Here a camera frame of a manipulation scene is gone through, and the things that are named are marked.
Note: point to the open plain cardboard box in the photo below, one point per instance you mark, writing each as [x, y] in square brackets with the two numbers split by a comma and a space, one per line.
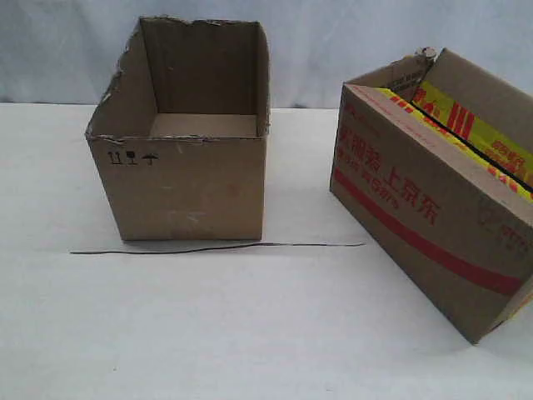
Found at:
[179, 137]

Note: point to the cardboard box with yellow tape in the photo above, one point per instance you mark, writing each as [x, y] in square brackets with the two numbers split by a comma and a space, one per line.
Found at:
[433, 157]

